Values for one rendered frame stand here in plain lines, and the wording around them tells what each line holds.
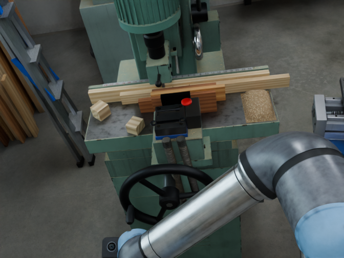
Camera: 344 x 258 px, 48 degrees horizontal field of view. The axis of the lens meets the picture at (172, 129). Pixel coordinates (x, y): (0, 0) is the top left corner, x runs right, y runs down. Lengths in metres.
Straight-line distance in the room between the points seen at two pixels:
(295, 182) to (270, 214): 1.49
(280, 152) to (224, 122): 0.60
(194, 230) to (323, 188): 0.26
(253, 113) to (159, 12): 0.41
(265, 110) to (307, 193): 0.66
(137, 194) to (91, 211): 0.81
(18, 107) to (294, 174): 2.20
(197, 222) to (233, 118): 0.56
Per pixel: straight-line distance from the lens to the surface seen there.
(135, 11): 1.05
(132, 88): 1.31
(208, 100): 1.20
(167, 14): 1.07
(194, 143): 1.09
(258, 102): 1.21
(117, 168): 1.33
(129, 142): 1.23
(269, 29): 3.35
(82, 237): 2.15
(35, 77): 2.03
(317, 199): 0.56
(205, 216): 0.70
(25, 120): 2.68
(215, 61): 1.62
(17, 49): 1.97
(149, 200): 1.46
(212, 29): 1.34
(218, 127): 1.19
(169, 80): 1.20
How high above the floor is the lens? 1.73
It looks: 44 degrees down
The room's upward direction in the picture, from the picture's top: 11 degrees counter-clockwise
